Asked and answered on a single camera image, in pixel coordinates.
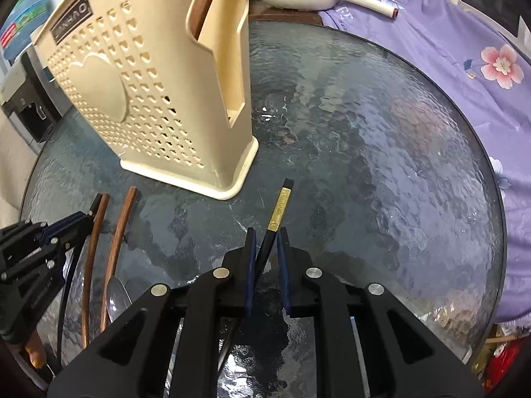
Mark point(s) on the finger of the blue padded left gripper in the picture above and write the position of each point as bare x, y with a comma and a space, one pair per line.
71, 228

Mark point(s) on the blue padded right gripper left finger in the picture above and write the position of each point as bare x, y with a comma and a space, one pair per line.
237, 295

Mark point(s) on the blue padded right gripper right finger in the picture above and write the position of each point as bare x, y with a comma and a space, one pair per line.
293, 263

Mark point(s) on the black gold-banded chopstick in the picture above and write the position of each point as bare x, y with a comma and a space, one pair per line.
260, 263

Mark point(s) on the steel spoon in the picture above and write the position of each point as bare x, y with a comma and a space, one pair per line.
117, 299

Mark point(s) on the cream plastic utensil holder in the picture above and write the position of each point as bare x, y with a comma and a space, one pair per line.
173, 108

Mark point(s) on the purple floral cloth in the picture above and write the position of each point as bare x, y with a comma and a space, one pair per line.
490, 82

